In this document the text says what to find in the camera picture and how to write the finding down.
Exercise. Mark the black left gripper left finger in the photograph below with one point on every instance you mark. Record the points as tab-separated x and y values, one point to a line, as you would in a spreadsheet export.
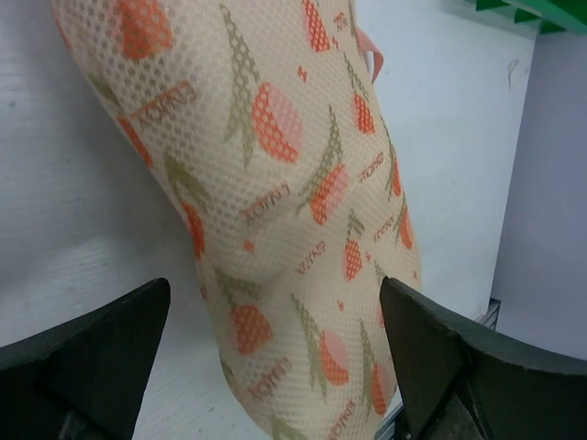
85	378

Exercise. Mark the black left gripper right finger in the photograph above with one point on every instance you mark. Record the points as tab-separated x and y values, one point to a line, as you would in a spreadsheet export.
462	380

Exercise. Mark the floral mesh laundry bag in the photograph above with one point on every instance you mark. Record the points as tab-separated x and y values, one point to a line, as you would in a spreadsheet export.
260	122

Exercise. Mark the green plastic tray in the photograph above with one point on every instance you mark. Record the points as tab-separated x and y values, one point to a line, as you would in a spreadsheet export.
553	16

